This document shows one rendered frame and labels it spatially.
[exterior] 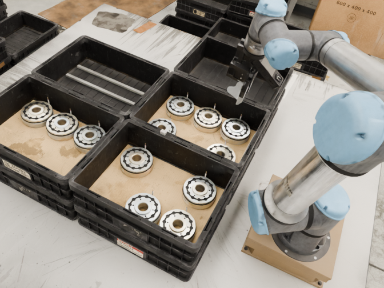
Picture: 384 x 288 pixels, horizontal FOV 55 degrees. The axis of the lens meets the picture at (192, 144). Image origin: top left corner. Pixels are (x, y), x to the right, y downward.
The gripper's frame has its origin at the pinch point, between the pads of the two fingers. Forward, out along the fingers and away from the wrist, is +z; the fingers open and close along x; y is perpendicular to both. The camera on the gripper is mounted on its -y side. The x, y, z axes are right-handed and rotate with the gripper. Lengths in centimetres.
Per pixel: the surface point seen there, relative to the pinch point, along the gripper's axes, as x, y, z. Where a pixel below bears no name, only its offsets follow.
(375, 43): -238, -66, 103
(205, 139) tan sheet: 10.7, 5.5, 15.8
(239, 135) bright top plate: 5.2, -4.6, 12.2
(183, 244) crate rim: 54, -6, 1
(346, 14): -242, -31, 92
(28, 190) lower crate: 55, 46, 24
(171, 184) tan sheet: 34.0, 6.6, 14.0
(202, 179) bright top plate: 28.8, -1.0, 10.8
